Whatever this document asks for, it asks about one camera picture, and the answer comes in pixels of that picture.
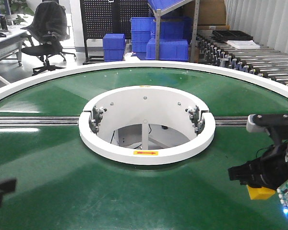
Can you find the metal rail strip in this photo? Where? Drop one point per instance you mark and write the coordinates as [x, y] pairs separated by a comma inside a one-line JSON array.
[[34, 121]]

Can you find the metal shelf rack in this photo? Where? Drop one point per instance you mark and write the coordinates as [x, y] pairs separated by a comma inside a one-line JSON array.
[[167, 25]]

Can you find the white foam sheet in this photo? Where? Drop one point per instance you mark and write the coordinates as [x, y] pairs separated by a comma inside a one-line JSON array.
[[239, 44]]

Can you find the black tray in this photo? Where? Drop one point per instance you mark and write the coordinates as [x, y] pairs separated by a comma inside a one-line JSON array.
[[225, 35]]

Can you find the black office chair with jacket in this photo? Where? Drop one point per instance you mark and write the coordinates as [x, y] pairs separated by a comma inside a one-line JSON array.
[[49, 28]]

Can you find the roller conveyor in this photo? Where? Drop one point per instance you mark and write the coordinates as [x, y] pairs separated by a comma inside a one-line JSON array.
[[264, 62]]

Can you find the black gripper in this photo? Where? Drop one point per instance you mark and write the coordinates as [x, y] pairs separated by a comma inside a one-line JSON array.
[[269, 171]]

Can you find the yellow block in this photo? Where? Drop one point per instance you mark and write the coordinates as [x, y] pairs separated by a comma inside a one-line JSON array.
[[261, 193]]

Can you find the small blue bin stack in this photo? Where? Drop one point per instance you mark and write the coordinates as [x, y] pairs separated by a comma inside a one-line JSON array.
[[113, 47]]

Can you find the black pegboard panel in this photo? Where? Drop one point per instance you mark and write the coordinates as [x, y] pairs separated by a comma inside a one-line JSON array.
[[100, 17]]

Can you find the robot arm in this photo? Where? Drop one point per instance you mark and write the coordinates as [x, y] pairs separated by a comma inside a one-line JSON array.
[[276, 126]]

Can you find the cardboard box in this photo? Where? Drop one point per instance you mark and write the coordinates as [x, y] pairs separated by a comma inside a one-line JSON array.
[[212, 14]]

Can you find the white desk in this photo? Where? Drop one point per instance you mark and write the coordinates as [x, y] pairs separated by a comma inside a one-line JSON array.
[[12, 43]]

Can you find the blue stacked crates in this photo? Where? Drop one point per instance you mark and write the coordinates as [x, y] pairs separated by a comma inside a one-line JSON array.
[[172, 42]]

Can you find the white outer table rim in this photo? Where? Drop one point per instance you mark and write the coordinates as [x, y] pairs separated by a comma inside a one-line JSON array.
[[20, 85]]

